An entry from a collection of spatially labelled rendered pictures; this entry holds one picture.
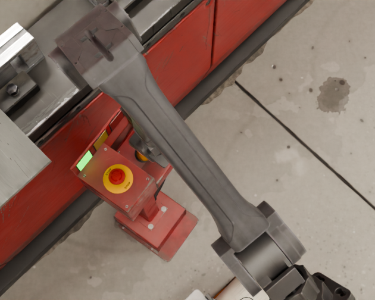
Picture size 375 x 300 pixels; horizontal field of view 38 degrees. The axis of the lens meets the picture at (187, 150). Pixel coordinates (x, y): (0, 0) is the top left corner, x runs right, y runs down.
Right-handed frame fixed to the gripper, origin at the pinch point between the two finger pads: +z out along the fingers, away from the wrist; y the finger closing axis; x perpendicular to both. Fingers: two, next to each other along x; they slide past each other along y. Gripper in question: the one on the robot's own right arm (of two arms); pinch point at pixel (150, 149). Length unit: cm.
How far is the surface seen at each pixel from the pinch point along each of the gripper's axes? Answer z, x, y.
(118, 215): 69, 13, -5
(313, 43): 76, -93, -28
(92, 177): 3.8, 13.1, 7.1
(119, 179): -0.5, 10.3, 1.6
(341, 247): 63, -26, -79
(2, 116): -13.6, 15.7, 28.2
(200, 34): 22.4, -41.0, 8.5
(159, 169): 8.7, 1.1, -5.0
